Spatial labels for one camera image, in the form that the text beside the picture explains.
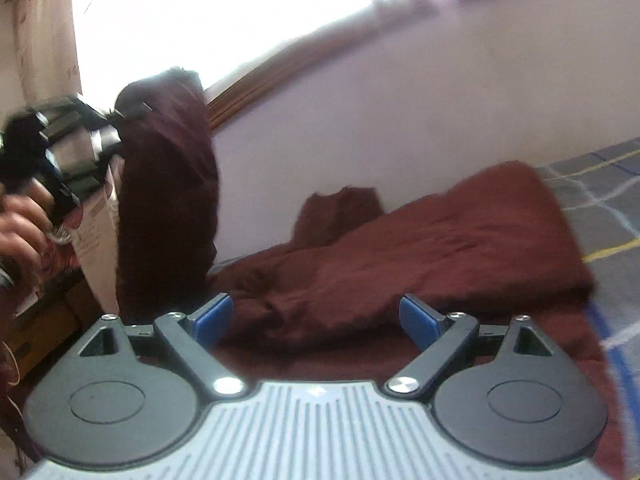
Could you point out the grey plaid bed blanket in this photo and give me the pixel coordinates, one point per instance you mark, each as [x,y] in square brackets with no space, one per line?
[607,195]

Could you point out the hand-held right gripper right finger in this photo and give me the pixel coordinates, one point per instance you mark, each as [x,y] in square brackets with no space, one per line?
[416,319]

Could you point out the wooden window frame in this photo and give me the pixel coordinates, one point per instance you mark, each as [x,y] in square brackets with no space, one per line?
[260,80]

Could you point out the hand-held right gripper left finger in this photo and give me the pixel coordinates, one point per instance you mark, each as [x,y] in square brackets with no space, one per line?
[216,321]

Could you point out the large maroon garment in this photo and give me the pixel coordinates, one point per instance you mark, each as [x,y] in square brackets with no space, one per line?
[450,240]

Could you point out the brown wooden furniture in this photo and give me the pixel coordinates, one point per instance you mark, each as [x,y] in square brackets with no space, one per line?
[45,332]

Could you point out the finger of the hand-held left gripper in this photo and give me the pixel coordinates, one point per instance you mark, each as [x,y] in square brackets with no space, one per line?
[129,112]

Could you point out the cream patterned curtain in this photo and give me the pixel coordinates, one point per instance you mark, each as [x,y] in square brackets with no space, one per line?
[42,35]

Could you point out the person's left hand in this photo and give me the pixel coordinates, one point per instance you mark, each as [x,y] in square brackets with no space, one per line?
[22,232]

